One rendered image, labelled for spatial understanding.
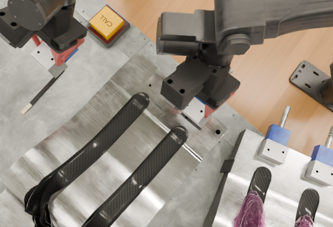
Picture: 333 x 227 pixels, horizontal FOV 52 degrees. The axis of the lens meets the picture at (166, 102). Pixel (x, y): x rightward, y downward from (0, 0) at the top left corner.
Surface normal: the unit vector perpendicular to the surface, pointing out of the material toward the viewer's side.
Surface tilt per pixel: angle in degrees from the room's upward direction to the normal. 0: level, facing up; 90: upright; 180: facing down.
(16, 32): 91
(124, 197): 27
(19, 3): 64
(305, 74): 0
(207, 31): 6
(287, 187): 0
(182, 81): 22
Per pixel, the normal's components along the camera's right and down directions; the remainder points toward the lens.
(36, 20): -0.30, 0.70
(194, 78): 0.13, -0.59
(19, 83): 0.04, -0.25
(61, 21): 0.75, 0.65
